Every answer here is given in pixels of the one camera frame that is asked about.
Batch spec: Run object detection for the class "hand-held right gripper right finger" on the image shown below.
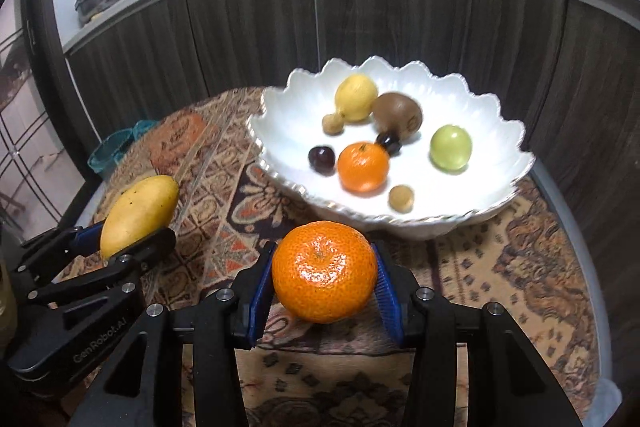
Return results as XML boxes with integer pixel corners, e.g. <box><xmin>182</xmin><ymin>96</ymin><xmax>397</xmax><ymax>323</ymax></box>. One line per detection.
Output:
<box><xmin>371</xmin><ymin>243</ymin><xmax>583</xmax><ymax>427</ymax></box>

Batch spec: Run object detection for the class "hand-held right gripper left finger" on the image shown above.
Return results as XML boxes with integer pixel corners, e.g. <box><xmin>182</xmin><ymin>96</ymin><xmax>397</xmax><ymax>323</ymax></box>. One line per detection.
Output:
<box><xmin>67</xmin><ymin>241</ymin><xmax>279</xmax><ymax>427</ymax></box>

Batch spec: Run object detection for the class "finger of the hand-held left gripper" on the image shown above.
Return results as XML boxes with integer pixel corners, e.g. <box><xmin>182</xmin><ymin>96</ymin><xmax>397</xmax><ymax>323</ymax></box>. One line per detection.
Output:
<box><xmin>29</xmin><ymin>228</ymin><xmax>177</xmax><ymax>309</ymax></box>
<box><xmin>14</xmin><ymin>221</ymin><xmax>107</xmax><ymax>289</ymax></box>

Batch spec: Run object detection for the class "yellow mango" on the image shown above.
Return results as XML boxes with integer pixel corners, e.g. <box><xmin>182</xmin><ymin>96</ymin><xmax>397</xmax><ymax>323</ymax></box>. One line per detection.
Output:
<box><xmin>100</xmin><ymin>175</ymin><xmax>180</xmax><ymax>261</ymax></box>

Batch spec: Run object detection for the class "orange tangerine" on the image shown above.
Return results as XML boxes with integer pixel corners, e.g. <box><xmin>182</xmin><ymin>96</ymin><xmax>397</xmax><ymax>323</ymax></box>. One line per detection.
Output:
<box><xmin>271</xmin><ymin>220</ymin><xmax>378</xmax><ymax>324</ymax></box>
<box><xmin>337</xmin><ymin>142</ymin><xmax>390</xmax><ymax>194</ymax></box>

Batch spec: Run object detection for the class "small tan longan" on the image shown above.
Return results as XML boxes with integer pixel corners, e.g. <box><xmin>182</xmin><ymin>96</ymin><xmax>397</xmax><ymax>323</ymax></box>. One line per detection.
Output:
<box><xmin>389</xmin><ymin>185</ymin><xmax>415</xmax><ymax>214</ymax></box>
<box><xmin>321</xmin><ymin>113</ymin><xmax>346</xmax><ymax>136</ymax></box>

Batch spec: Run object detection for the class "dark red cherry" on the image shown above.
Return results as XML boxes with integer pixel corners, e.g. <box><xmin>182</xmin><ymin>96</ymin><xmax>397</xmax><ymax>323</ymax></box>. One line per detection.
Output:
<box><xmin>375</xmin><ymin>132</ymin><xmax>404</xmax><ymax>156</ymax></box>
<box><xmin>308</xmin><ymin>145</ymin><xmax>337</xmax><ymax>175</ymax></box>

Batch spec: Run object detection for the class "green apple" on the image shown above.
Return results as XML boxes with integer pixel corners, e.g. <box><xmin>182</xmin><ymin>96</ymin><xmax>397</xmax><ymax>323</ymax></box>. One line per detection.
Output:
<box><xmin>430</xmin><ymin>124</ymin><xmax>473</xmax><ymax>172</ymax></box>

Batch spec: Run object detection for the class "white scalloped ceramic bowl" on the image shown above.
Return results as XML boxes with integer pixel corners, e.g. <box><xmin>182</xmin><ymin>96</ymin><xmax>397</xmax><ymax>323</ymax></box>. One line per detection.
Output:
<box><xmin>245</xmin><ymin>55</ymin><xmax>536</xmax><ymax>242</ymax></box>

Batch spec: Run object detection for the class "teal basket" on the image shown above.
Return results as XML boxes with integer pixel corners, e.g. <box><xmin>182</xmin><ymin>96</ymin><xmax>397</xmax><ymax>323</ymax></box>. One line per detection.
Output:
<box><xmin>88</xmin><ymin>120</ymin><xmax>158</xmax><ymax>180</ymax></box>

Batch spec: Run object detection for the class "patterned woven tablecloth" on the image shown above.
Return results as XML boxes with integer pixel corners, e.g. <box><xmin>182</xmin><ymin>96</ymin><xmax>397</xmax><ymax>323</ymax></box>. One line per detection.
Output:
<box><xmin>30</xmin><ymin>87</ymin><xmax>601</xmax><ymax>427</ymax></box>

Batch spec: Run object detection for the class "gridded glass door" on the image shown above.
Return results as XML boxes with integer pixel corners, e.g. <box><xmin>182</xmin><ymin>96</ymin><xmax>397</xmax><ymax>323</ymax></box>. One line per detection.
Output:
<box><xmin>0</xmin><ymin>22</ymin><xmax>86</xmax><ymax>228</ymax></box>

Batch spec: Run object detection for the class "brown kiwi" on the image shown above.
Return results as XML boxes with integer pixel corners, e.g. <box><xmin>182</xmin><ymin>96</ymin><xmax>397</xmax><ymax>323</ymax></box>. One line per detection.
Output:
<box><xmin>371</xmin><ymin>92</ymin><xmax>424</xmax><ymax>140</ymax></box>

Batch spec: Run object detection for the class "yellow lemon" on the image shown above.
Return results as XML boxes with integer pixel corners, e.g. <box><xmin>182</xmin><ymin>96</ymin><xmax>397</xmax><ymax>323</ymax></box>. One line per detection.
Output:
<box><xmin>334</xmin><ymin>74</ymin><xmax>379</xmax><ymax>124</ymax></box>

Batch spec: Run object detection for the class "wood-panel kitchen counter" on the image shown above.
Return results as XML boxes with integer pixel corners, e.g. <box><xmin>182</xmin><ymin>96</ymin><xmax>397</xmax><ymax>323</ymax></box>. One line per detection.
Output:
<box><xmin>62</xmin><ymin>0</ymin><xmax>640</xmax><ymax>258</ymax></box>

